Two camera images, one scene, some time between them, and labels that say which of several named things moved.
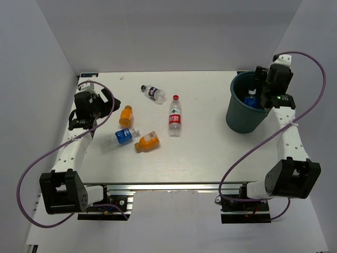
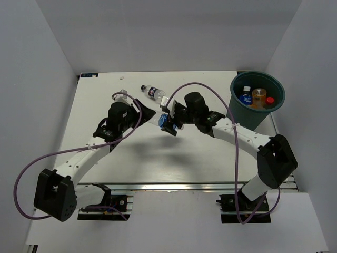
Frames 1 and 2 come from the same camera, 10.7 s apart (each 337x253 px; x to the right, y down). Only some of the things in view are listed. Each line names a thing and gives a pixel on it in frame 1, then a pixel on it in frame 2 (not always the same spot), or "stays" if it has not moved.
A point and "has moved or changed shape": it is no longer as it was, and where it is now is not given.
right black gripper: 260,74 to 170,129
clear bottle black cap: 157,95 stays
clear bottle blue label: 124,136 has moved or changed shape
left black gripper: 108,106 to 147,114
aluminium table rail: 172,188 stays
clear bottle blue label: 251,101 to 246,98
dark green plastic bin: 240,117 stays
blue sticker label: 89,75 stays
